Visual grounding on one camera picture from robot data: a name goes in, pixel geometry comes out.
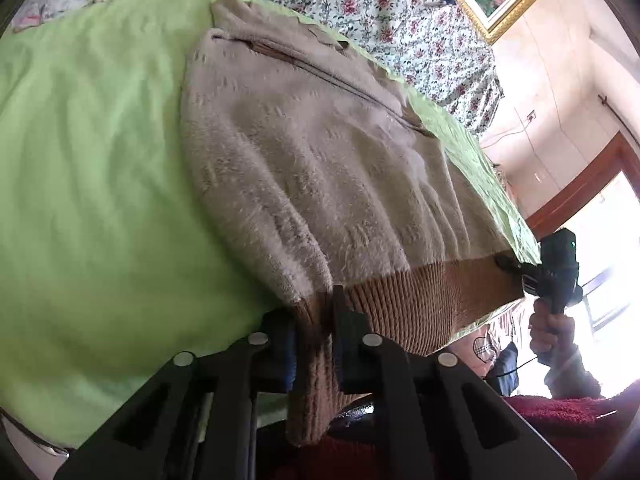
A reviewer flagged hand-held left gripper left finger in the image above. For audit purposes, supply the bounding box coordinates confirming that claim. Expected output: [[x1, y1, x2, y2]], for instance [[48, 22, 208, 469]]
[[54, 308, 298, 480]]

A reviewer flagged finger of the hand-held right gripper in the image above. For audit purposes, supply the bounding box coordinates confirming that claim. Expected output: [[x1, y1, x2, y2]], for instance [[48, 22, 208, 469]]
[[495, 256, 525, 277]]

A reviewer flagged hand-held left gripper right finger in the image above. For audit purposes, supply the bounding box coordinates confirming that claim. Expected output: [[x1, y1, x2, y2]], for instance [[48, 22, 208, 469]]
[[332, 285, 577, 480]]

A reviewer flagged beige fuzzy sweater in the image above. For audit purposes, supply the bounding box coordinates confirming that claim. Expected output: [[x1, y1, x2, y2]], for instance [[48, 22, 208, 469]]
[[180, 0, 526, 447]]

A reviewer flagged person's right forearm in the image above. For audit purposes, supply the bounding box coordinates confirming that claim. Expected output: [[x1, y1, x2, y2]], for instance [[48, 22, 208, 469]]
[[545, 332, 603, 400]]

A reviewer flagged person's right hand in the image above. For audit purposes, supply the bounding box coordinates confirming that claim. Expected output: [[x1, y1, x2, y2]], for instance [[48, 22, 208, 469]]
[[529, 298, 576, 367]]

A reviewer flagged person's red sweater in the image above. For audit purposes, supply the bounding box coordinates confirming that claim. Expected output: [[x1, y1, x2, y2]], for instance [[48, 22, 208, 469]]
[[257, 395, 636, 480]]

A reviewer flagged green bed sheet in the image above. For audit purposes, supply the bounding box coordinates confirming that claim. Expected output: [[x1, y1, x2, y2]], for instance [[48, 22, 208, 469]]
[[0, 0, 542, 448]]

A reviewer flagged floral quilt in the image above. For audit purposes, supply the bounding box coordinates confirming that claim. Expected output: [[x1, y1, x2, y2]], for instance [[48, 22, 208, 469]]
[[11, 0, 503, 133]]

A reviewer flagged wooden window frame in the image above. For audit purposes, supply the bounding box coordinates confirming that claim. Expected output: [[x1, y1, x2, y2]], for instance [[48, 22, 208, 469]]
[[526, 132, 640, 241]]

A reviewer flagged black cable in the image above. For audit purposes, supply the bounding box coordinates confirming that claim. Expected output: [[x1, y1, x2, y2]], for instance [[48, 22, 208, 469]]
[[484, 355, 542, 381]]

